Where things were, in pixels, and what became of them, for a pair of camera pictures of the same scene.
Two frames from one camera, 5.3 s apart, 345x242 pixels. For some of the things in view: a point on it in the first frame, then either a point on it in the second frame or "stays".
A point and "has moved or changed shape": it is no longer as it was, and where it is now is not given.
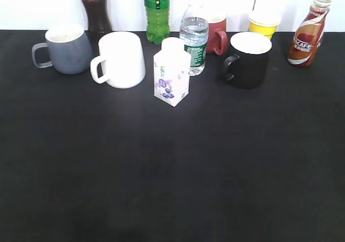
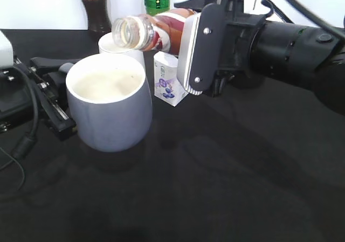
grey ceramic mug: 68,49 → 113,103
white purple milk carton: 172,67 stays
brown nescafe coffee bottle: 310,31 has moved or changed shape
